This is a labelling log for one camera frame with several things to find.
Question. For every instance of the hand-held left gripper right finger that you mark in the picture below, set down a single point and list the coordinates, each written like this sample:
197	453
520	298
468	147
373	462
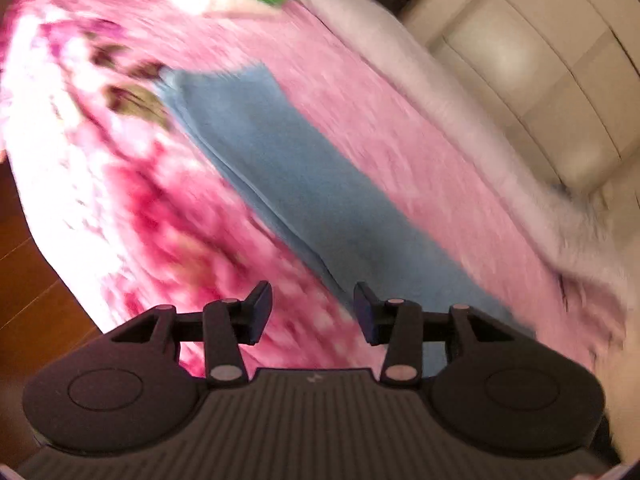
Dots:
364	312

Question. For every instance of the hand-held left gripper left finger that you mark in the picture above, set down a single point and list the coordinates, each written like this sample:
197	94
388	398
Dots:
260	312

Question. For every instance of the blue jeans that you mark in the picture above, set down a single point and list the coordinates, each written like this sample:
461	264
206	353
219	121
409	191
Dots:
300	175

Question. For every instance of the pink rose blanket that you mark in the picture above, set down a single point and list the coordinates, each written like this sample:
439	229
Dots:
100	185

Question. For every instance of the striped white quilt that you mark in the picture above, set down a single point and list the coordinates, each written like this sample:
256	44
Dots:
440	80

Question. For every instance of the white wardrobe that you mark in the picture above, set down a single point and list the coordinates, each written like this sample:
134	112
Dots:
550	60

